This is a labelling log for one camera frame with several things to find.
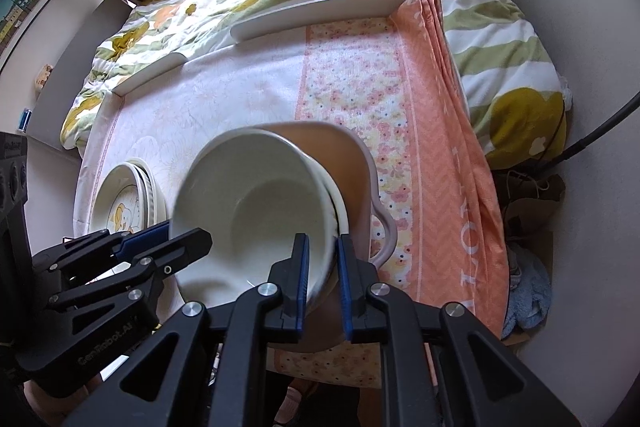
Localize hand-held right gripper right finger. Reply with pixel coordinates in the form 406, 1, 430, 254
336, 233, 582, 427

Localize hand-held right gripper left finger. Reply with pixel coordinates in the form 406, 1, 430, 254
60, 233, 312, 427

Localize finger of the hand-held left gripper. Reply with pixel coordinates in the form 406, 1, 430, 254
32, 221, 171, 279
46, 228, 214, 312

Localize yellow printed cream plate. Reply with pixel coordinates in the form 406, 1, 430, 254
94, 159, 152, 253

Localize large grey plate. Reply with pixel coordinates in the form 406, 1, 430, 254
131, 158, 170, 233

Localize cream round bowl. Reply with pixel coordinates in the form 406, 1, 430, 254
170, 125, 347, 308

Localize pink heart-shaped bowl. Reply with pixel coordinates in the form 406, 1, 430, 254
250, 121, 400, 269

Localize blue terry towel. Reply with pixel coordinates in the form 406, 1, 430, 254
502, 252, 552, 340

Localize orange pink floral towel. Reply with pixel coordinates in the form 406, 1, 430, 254
74, 0, 511, 390

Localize white rectangular tray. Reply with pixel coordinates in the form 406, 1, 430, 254
114, 0, 417, 98

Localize floral green yellow blanket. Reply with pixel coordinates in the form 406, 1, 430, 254
60, 0, 572, 168

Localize framed wall poster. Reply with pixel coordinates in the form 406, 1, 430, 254
0, 0, 66, 72

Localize thick black cable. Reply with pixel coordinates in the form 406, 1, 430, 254
562, 92, 640, 164

